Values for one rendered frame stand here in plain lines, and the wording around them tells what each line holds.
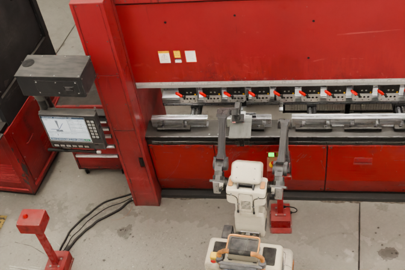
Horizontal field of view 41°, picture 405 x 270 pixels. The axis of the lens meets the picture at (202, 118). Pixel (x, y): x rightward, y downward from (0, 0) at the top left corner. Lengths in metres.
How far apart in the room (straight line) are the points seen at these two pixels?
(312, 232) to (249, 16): 2.11
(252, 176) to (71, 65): 1.49
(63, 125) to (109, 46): 0.69
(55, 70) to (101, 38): 0.40
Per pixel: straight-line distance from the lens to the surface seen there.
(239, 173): 3.75
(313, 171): 4.95
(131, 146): 4.76
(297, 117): 4.65
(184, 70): 4.34
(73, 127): 4.18
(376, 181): 5.09
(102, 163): 5.62
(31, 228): 4.62
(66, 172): 5.96
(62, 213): 5.62
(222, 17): 4.01
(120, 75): 4.21
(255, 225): 4.14
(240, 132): 4.49
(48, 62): 4.05
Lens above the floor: 4.19
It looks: 43 degrees down
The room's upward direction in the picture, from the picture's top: 9 degrees counter-clockwise
